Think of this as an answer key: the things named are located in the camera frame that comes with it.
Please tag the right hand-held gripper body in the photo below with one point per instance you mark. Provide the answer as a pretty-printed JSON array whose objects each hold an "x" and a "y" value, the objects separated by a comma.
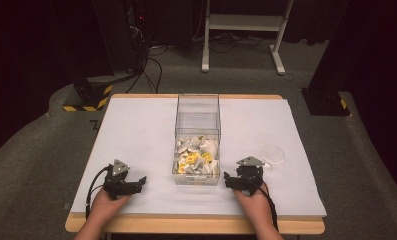
[{"x": 250, "y": 175}]

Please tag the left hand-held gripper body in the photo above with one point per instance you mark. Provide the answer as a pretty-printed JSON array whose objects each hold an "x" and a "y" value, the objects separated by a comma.
[{"x": 116, "y": 181}]

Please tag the person's left hand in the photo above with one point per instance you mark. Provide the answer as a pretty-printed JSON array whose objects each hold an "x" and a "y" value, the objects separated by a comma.
[{"x": 108, "y": 204}]

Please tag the person's right hand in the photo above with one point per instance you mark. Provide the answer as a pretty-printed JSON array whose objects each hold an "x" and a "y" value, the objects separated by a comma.
[{"x": 252, "y": 204}]

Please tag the clear round plastic dish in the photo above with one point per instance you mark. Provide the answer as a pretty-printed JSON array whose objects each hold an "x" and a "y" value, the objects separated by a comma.
[{"x": 273, "y": 154}]

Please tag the pile of white yellow packets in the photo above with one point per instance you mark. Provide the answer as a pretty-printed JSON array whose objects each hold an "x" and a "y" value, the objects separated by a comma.
[{"x": 196, "y": 156}]

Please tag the white table mat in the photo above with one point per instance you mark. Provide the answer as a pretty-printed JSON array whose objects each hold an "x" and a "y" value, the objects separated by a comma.
[{"x": 146, "y": 140}]

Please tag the clear plastic box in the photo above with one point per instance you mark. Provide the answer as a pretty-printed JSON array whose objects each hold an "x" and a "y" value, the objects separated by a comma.
[{"x": 197, "y": 133}]

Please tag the wooden table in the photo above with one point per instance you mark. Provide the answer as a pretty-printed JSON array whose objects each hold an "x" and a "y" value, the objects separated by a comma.
[{"x": 192, "y": 225}]

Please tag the black base with hazard stripes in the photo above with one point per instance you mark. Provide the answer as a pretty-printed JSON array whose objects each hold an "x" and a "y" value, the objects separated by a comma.
[
  {"x": 324, "y": 101},
  {"x": 92, "y": 95}
]

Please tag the black equipment column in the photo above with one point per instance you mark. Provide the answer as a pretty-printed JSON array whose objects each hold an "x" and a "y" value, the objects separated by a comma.
[{"x": 119, "y": 33}]

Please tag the white metal stand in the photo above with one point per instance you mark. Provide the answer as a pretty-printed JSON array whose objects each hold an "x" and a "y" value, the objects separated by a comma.
[{"x": 246, "y": 22}]

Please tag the dark curtain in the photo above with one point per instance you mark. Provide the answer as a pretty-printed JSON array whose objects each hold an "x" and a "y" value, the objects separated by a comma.
[{"x": 369, "y": 50}]

